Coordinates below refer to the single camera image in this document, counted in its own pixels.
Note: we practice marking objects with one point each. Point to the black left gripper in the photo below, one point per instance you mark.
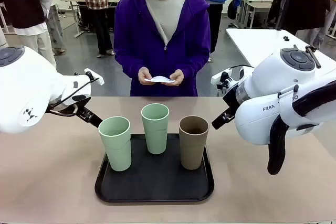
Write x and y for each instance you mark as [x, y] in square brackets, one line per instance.
[82, 111]

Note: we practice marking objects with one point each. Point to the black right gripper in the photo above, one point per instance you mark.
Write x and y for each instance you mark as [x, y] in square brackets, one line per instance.
[231, 99]

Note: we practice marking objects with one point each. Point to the light green tall cup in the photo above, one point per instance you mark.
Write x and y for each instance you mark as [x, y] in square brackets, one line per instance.
[156, 140]
[118, 150]

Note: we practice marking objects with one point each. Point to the brown tall cup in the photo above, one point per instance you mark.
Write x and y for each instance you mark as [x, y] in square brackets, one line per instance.
[193, 153]

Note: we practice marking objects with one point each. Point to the white scalloped paper coaster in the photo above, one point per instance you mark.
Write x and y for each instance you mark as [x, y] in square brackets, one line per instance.
[160, 79]

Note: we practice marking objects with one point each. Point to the person's right forearm purple sleeve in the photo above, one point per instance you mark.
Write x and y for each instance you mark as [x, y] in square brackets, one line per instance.
[126, 64]

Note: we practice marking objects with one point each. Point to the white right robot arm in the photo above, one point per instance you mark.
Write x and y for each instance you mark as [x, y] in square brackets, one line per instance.
[270, 77]

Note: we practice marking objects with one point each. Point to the person's left forearm purple sleeve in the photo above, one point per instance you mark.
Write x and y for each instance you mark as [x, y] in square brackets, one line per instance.
[197, 64]

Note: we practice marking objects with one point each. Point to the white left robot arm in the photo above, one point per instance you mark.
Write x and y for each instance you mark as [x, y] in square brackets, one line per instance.
[26, 85]

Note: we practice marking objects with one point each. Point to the person's left hand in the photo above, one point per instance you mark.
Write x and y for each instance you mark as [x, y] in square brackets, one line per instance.
[179, 79]

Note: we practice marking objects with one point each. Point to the person's right hand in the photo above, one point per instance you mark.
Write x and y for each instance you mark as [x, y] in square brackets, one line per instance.
[145, 75]

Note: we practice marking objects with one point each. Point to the black plastic serving tray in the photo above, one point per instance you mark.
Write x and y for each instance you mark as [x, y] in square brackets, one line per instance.
[157, 182]

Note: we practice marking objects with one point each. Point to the person in purple hoodie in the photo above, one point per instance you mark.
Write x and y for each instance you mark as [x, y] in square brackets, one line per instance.
[183, 37]

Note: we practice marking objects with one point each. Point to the person in grey trousers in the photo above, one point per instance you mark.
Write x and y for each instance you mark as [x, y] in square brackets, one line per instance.
[56, 24]

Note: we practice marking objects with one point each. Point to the black metal bar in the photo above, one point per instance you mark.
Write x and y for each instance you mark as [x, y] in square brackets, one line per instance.
[295, 47]
[313, 56]

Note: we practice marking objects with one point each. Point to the small black clamp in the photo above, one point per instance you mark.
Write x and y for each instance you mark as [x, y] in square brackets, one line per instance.
[285, 38]

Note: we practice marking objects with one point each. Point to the white desk with grey legs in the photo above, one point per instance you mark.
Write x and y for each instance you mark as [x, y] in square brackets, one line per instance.
[258, 5]

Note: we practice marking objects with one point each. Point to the white cylindrical appliance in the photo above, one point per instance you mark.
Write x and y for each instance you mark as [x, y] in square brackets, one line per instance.
[2, 37]

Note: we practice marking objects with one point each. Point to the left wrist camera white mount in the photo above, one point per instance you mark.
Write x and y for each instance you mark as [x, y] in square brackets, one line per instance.
[95, 78]

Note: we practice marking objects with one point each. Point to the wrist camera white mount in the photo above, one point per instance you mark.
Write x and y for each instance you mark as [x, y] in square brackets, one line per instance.
[220, 77]
[95, 78]

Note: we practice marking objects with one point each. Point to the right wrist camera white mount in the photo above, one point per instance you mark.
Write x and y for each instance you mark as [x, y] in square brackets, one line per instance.
[220, 77]

